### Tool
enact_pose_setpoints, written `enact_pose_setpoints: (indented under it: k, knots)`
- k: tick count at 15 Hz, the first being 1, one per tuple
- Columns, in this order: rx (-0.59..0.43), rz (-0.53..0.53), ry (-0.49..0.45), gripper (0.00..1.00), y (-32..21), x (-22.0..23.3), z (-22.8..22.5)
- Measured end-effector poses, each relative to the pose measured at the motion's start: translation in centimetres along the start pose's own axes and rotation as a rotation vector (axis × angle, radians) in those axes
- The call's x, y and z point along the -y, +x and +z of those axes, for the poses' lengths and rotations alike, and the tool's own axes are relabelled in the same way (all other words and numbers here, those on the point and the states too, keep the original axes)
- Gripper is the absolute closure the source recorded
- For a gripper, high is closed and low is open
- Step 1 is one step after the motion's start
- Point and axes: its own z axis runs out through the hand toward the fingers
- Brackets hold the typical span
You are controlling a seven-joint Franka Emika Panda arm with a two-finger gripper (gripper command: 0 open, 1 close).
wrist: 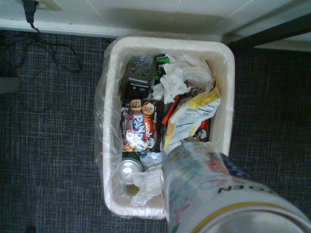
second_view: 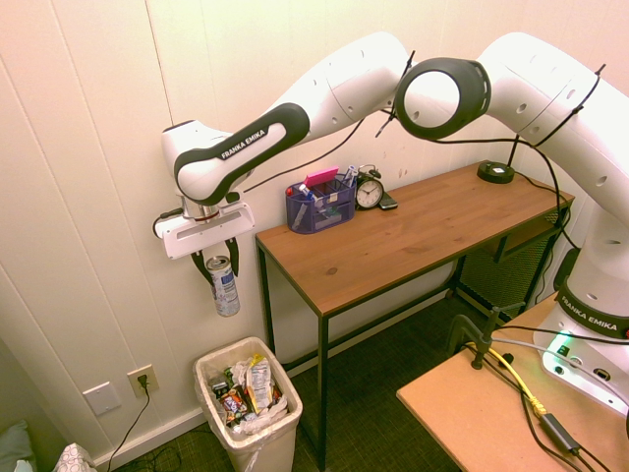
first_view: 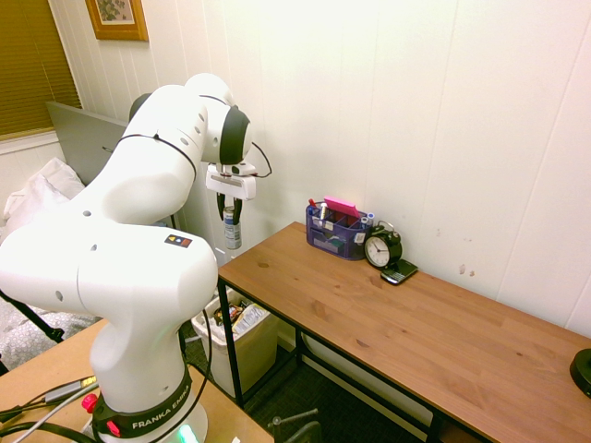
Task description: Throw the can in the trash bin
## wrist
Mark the white printed drink can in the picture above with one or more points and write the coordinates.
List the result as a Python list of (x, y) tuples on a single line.
[(218, 194)]

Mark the white trash bin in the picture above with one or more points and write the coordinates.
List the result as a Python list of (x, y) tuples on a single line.
[(114, 136), (99, 126)]

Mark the silver green discarded can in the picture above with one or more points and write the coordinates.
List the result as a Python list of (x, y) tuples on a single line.
[(127, 170)]

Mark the orange wrapper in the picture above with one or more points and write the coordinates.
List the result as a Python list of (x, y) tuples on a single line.
[(170, 109)]

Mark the brown Hello Panda snack pack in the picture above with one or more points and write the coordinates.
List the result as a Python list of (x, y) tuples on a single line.
[(141, 123)]

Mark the yellow white chips bag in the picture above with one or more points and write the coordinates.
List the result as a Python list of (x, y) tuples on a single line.
[(187, 119)]

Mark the jasmine tea pack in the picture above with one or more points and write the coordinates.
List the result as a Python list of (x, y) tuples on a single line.
[(150, 160)]

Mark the black clear plastic container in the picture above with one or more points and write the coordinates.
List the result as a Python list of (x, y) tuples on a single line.
[(139, 72)]

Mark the crumpled white tissue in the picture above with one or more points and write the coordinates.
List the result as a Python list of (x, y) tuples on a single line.
[(179, 75), (148, 187)]

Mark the red Hello Panda snack pack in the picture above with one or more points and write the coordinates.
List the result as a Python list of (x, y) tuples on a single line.
[(201, 132)]

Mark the green black wrapper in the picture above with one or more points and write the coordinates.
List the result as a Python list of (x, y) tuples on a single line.
[(160, 68)]

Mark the wooden console table black frame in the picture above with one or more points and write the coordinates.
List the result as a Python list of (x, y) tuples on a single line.
[(267, 31)]

